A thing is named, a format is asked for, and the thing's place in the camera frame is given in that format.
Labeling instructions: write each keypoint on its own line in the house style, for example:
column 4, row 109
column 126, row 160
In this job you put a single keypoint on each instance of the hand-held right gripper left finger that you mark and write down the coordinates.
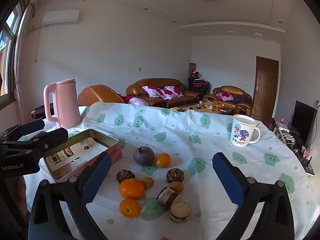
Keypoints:
column 97, row 177

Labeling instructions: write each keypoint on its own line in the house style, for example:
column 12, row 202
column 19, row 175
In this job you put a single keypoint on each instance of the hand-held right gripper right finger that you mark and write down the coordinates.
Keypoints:
column 227, row 177

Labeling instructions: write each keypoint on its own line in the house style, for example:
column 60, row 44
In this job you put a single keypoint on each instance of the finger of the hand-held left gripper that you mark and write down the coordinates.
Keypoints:
column 27, row 128
column 50, row 138

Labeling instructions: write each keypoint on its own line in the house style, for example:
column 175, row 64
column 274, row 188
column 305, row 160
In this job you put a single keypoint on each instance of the pink metal tin box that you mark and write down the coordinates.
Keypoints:
column 75, row 152

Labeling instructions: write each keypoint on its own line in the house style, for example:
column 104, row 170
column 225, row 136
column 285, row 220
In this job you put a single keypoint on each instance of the large orange tangerine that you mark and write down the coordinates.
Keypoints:
column 132, row 189

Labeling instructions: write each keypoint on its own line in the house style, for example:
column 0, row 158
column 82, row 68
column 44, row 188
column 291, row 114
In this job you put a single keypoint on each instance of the medium orange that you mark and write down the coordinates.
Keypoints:
column 130, row 208

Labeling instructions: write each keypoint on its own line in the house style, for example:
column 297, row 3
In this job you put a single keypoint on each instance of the dark purple round fruit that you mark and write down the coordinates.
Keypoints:
column 143, row 156

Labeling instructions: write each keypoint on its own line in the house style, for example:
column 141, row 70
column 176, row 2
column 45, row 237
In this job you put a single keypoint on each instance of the chocolate cupcake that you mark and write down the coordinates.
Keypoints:
column 175, row 175
column 125, row 176

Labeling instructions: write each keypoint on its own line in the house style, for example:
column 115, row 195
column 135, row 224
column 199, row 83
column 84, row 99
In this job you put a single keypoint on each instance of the round sandwich cake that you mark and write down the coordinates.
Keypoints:
column 180, row 212

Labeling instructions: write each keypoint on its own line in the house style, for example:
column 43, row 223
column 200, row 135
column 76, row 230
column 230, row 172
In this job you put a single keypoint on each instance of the layered chocolate cake slice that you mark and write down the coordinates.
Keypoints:
column 168, row 196

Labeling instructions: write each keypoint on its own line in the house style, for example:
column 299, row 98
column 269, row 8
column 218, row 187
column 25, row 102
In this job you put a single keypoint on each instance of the dark purple stool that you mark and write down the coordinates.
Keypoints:
column 41, row 111

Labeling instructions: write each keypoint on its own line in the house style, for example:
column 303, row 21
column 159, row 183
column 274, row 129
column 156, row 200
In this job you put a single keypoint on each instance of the pink electric kettle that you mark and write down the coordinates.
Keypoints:
column 66, row 105

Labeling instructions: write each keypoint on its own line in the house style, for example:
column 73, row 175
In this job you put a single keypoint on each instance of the white cartoon print mug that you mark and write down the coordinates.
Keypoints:
column 240, row 132

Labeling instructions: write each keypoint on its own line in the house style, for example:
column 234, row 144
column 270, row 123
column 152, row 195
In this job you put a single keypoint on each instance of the small yellow-brown fruit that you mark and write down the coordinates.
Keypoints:
column 147, row 182
column 177, row 186

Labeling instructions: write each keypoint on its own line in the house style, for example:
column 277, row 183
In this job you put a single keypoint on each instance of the white cloud print tablecloth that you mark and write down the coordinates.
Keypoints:
column 187, row 130

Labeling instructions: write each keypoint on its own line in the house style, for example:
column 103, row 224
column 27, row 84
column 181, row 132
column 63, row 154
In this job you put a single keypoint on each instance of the small round orange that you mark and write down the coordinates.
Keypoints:
column 163, row 160

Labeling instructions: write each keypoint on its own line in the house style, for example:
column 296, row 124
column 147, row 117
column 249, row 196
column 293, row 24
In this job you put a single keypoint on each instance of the brown leather armchair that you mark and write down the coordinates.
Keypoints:
column 100, row 93
column 241, row 95

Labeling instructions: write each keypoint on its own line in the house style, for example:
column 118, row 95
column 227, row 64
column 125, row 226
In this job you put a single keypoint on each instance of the beige curtain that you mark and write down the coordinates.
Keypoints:
column 23, row 55

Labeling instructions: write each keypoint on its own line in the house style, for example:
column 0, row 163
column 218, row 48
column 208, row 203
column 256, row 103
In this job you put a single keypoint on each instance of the cluttered coffee table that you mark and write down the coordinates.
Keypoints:
column 202, row 108

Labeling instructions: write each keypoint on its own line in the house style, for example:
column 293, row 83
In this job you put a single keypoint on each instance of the cluttered television stand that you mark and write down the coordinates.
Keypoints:
column 295, row 145

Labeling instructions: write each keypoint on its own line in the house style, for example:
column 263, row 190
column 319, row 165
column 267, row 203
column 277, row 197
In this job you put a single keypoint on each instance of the window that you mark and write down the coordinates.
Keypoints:
column 8, row 55

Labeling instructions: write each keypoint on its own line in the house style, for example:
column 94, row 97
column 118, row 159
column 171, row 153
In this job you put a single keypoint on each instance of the magenta floral pillow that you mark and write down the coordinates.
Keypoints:
column 224, row 96
column 172, row 92
column 152, row 91

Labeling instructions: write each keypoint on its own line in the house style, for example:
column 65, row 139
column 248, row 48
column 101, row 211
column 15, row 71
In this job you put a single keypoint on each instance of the pale pink pillow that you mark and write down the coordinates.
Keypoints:
column 138, row 101

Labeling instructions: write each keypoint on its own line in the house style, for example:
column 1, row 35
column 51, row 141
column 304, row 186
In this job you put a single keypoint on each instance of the black television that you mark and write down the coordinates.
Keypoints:
column 303, row 122

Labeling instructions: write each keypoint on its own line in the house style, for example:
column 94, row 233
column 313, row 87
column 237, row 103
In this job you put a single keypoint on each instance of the brown wooden door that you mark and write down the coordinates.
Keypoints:
column 265, row 90

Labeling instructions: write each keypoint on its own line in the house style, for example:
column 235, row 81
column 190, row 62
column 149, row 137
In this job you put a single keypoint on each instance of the stacked dark chairs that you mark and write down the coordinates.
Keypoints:
column 198, row 85

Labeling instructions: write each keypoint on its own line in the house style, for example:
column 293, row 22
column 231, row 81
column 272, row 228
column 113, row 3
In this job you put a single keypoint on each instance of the brown leather sofa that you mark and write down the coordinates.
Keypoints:
column 150, row 83

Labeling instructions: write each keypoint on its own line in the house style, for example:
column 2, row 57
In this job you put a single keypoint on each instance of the tall patterned vase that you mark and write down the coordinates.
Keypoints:
column 192, row 68

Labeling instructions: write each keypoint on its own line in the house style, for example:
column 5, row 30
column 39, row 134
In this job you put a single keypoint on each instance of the white wall air conditioner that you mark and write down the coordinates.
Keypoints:
column 60, row 17

